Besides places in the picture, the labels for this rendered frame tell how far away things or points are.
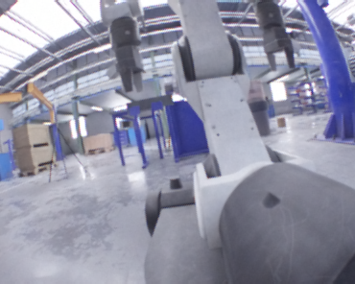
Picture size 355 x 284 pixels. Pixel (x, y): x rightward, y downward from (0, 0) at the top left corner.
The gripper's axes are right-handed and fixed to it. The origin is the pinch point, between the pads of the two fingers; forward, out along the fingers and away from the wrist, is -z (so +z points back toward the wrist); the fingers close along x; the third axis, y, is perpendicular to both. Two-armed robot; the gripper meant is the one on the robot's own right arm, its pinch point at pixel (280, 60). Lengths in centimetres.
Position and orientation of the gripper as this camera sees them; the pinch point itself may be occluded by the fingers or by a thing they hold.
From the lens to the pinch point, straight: 55.7
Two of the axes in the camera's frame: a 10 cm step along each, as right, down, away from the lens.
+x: 0.4, -2.9, 9.6
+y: -9.8, 1.8, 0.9
